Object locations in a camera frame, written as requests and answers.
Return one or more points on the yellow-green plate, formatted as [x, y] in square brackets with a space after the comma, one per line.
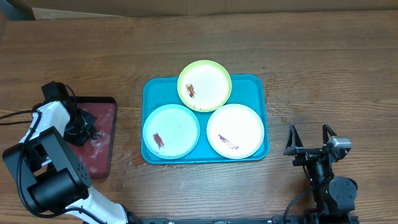
[204, 85]

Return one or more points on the green scrubbing sponge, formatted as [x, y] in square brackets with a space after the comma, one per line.
[96, 136]

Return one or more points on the light blue plate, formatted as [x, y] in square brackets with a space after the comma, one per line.
[171, 131]

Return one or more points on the white plate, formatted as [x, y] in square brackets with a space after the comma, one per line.
[235, 131]

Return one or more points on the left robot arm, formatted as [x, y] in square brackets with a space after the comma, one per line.
[51, 180]

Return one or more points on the black tray with red water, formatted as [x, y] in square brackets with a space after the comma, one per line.
[89, 161]

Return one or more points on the blue plastic tray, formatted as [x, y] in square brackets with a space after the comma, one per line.
[247, 90]

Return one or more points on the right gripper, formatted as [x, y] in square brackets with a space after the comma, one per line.
[307, 154]

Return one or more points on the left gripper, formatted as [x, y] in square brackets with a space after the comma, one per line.
[80, 139]

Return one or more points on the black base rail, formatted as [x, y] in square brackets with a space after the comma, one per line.
[278, 219]

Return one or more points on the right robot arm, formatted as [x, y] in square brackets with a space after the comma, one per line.
[333, 196]

